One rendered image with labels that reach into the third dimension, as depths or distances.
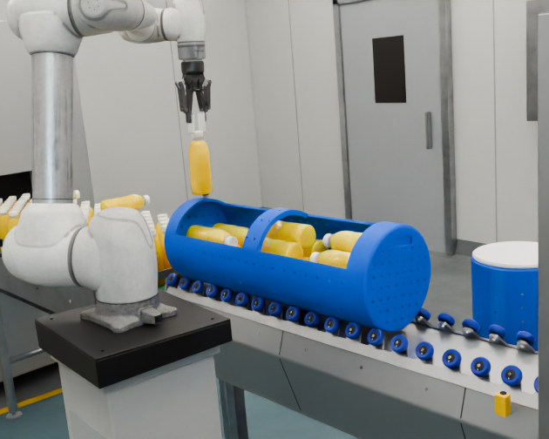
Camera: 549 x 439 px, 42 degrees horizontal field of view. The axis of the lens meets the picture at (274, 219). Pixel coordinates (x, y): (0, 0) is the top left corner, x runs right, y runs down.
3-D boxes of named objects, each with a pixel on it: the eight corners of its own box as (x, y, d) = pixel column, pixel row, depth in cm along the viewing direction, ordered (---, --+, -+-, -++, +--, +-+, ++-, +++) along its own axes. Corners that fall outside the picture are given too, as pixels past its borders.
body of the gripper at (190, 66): (188, 60, 225) (190, 90, 227) (209, 59, 231) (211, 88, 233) (174, 61, 231) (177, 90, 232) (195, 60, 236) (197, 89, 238)
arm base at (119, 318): (126, 338, 164) (125, 314, 162) (77, 317, 179) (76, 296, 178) (189, 317, 176) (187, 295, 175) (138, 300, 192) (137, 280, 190)
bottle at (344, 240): (376, 237, 184) (323, 229, 197) (375, 264, 184) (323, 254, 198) (393, 235, 188) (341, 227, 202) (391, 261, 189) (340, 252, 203)
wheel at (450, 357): (461, 350, 162) (464, 353, 163) (444, 345, 165) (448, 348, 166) (454, 368, 161) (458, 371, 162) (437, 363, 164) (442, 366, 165)
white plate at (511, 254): (579, 262, 202) (579, 266, 202) (552, 239, 229) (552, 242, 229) (480, 266, 206) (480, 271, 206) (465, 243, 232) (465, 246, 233)
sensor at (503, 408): (506, 418, 148) (505, 396, 147) (493, 414, 150) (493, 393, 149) (525, 404, 153) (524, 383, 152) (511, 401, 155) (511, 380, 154)
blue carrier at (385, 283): (362, 341, 175) (367, 227, 172) (162, 282, 239) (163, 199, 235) (429, 323, 194) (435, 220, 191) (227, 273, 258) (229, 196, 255)
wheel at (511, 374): (522, 367, 151) (525, 369, 152) (503, 361, 154) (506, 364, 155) (516, 387, 150) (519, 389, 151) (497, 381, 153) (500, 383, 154)
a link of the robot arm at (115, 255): (143, 306, 168) (136, 215, 164) (74, 302, 173) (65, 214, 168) (169, 286, 184) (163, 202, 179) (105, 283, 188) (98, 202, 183)
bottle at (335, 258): (370, 288, 184) (318, 277, 197) (383, 267, 187) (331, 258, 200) (358, 272, 180) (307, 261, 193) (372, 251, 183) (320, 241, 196)
